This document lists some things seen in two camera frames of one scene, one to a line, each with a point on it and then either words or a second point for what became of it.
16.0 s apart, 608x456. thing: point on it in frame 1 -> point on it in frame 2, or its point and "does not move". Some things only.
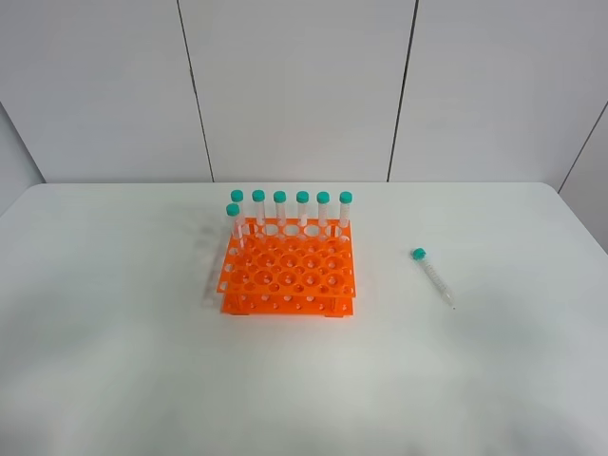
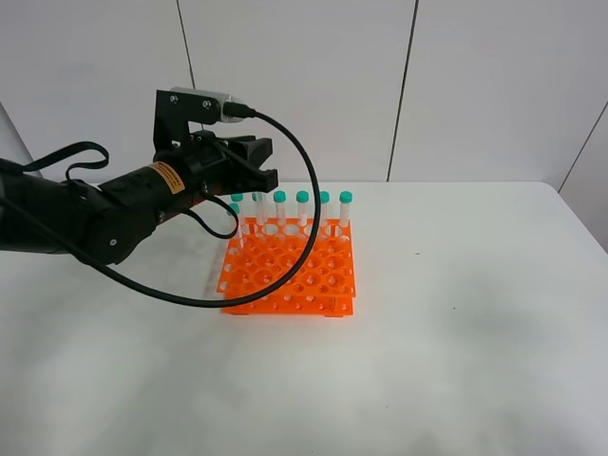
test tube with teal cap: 419,255 -> 259,199
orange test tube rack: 288,266 does not move
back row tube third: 279,198 does not move
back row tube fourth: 302,198 does not move
